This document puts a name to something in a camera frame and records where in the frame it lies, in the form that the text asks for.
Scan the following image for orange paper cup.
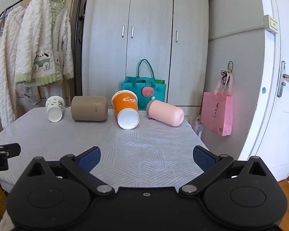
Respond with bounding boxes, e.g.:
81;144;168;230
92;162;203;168
111;90;140;130

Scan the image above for metal door handle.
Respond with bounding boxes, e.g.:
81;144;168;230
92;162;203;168
277;61;289;98

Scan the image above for tan cup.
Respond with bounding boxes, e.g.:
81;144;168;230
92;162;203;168
71;95;109;122

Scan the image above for white and green fleece jacket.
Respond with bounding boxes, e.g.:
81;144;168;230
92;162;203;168
14;0;75;87

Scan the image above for black hair ties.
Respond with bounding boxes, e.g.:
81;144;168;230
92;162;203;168
221;61;234;85

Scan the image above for white leaf-print paper cup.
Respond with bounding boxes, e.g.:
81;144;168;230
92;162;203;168
45;95;66;123

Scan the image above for white door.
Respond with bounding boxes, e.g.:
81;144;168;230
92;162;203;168
238;0;289;182

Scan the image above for white wall switch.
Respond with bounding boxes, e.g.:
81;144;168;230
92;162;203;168
263;15;279;34

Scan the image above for pink shopping bag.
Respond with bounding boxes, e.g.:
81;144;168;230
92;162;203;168
200;70;234;137

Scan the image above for grey wooden wardrobe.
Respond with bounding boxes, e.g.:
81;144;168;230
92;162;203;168
81;0;210;120

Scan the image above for grey patterned tablecloth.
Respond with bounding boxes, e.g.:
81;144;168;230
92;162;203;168
0;107;208;193

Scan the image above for teal felt handbag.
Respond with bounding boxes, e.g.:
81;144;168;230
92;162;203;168
121;59;167;111

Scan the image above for white fleece robe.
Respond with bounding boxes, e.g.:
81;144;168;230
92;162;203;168
0;5;27;129

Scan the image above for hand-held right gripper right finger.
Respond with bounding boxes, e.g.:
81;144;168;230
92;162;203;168
178;145;274;196

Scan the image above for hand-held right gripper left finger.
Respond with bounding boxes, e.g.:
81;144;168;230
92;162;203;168
21;146;115;197

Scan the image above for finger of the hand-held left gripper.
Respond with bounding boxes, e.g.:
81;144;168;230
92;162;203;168
0;143;21;159

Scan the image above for black metal clothes rack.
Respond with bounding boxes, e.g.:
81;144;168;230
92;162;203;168
0;0;86;97

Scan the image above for pink cup with grey lid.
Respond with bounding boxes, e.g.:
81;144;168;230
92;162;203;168
146;96;185;127

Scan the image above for light grey garment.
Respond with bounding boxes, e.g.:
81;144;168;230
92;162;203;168
16;83;68;109

